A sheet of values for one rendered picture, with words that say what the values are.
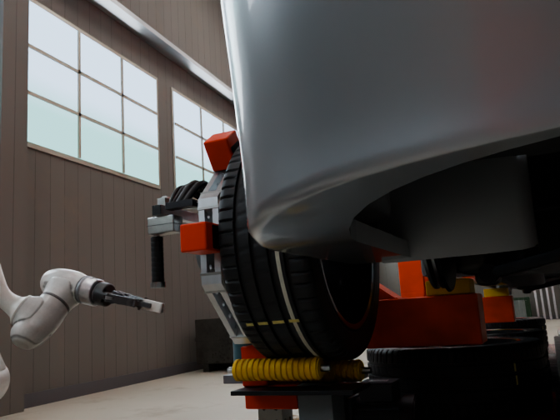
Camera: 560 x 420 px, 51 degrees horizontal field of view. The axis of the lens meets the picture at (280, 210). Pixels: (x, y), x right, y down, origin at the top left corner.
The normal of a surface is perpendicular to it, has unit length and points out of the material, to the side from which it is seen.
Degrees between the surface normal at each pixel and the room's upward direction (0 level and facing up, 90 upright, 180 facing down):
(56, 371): 90
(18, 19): 90
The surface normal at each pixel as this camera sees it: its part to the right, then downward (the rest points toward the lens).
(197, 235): -0.41, -0.14
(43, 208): 0.93, -0.12
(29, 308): 0.20, -0.63
